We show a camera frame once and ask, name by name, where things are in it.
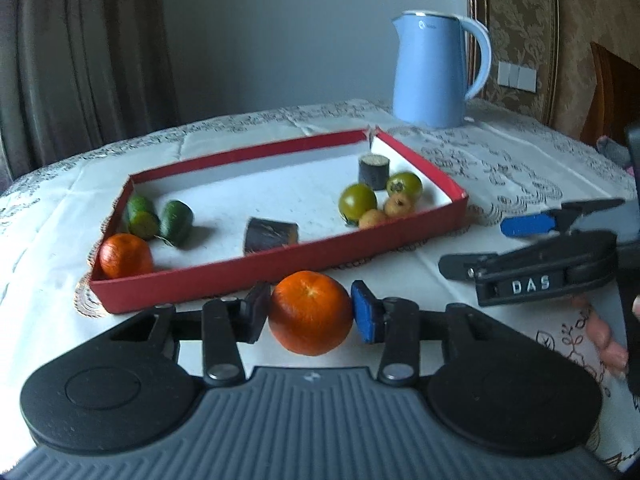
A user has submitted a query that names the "orange mandarin outside tray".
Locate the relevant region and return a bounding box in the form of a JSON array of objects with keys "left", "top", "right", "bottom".
[{"left": 268, "top": 271, "right": 352, "bottom": 356}]

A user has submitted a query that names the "dark sugarcane piece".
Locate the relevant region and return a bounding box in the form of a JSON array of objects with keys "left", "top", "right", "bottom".
[
  {"left": 243, "top": 217, "right": 298, "bottom": 255},
  {"left": 358, "top": 153, "right": 390, "bottom": 191}
]

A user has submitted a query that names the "green tomato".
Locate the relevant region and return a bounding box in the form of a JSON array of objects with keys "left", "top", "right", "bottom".
[
  {"left": 337, "top": 183, "right": 378, "bottom": 226},
  {"left": 386, "top": 171, "right": 423, "bottom": 202}
]

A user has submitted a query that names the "green cucumber piece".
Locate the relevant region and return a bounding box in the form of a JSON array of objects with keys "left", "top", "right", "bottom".
[
  {"left": 158, "top": 200, "right": 194, "bottom": 247},
  {"left": 126, "top": 194, "right": 160, "bottom": 240}
]

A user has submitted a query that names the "person's right hand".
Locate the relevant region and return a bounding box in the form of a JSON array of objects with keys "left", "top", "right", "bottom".
[{"left": 570, "top": 295, "right": 629, "bottom": 377}]

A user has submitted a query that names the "red shallow box tray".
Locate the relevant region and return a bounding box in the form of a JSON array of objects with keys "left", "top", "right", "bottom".
[{"left": 89, "top": 129, "right": 469, "bottom": 314}]

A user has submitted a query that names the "orange mandarin in tray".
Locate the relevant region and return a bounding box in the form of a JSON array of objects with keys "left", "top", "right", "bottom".
[{"left": 98, "top": 233, "right": 153, "bottom": 280}]

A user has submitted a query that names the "white embroidered tablecloth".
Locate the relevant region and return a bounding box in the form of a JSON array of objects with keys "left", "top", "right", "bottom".
[{"left": 1, "top": 100, "right": 634, "bottom": 469}]

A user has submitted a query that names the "light blue electric kettle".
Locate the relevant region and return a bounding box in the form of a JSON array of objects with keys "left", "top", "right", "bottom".
[{"left": 393, "top": 10, "right": 492, "bottom": 128}]

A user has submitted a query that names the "brown curtain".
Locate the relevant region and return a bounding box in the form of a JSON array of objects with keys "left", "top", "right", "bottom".
[{"left": 1, "top": 0, "right": 179, "bottom": 186}]

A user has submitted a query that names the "white wall switch panel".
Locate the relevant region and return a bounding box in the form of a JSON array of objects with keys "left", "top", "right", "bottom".
[{"left": 497, "top": 61, "right": 537, "bottom": 93}]

